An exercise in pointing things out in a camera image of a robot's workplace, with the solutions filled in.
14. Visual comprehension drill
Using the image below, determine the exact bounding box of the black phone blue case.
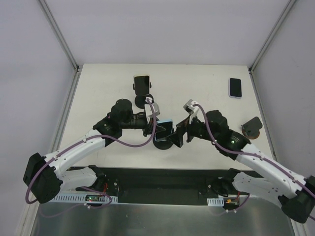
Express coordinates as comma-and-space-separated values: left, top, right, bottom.
154, 119, 174, 142

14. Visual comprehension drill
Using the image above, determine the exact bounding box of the black round-base phone stand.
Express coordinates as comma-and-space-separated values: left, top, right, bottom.
134, 93, 154, 109

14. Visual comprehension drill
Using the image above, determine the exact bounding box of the black phone cream case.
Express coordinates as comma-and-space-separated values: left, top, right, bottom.
133, 75, 152, 95

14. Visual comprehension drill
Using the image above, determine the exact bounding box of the black phone lavender case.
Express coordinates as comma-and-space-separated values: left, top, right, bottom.
229, 78, 242, 98

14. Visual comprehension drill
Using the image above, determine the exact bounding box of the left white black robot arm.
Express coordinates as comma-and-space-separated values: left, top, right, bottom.
23, 97, 163, 205

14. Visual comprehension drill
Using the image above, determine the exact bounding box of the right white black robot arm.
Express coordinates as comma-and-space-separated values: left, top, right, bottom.
167, 110, 315, 223

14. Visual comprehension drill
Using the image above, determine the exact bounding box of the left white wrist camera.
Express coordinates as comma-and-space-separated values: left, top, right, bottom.
144, 96, 160, 122

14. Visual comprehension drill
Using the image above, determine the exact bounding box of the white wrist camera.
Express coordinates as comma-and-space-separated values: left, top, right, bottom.
183, 99, 199, 123
144, 96, 160, 122

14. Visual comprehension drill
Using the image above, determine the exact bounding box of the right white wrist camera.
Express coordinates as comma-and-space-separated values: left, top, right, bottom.
183, 99, 199, 123

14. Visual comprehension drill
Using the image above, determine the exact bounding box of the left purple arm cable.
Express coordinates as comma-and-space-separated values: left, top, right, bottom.
26, 97, 158, 209

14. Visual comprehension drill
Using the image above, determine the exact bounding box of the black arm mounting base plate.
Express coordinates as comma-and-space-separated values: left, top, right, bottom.
75, 167, 269, 205

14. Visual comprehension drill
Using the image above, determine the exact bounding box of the right white slotted cable duct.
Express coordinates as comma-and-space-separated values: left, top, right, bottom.
207, 197, 224, 207

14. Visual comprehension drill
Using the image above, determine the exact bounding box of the white slotted cable duct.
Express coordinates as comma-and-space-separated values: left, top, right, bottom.
207, 197, 224, 207
49, 193, 110, 204

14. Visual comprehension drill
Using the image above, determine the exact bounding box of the left white slotted cable duct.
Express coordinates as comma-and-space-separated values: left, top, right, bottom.
49, 193, 110, 204

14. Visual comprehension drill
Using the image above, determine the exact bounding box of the left aluminium frame post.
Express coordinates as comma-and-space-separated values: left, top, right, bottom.
37, 0, 80, 72

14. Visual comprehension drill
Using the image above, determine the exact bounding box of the aluminium frame post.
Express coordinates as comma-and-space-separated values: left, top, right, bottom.
37, 0, 80, 72
249, 0, 298, 74

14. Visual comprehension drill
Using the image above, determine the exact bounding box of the right aluminium frame post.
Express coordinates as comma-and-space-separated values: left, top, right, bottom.
249, 0, 298, 74

